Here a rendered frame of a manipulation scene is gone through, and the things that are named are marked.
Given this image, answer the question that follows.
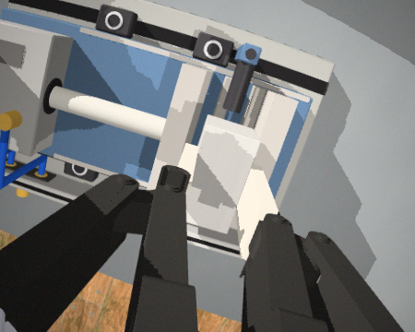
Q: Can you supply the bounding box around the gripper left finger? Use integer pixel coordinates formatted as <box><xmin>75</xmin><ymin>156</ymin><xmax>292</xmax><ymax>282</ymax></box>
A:
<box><xmin>0</xmin><ymin>143</ymin><xmax>198</xmax><ymax>332</ymax></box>

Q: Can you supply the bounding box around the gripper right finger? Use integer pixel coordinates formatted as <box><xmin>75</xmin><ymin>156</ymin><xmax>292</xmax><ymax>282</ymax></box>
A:
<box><xmin>235</xmin><ymin>164</ymin><xmax>404</xmax><ymax>332</ymax></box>

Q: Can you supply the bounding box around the light grey rectangular block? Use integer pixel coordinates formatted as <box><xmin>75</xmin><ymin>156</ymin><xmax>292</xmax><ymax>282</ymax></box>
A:
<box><xmin>186</xmin><ymin>115</ymin><xmax>261</xmax><ymax>234</ymax></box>

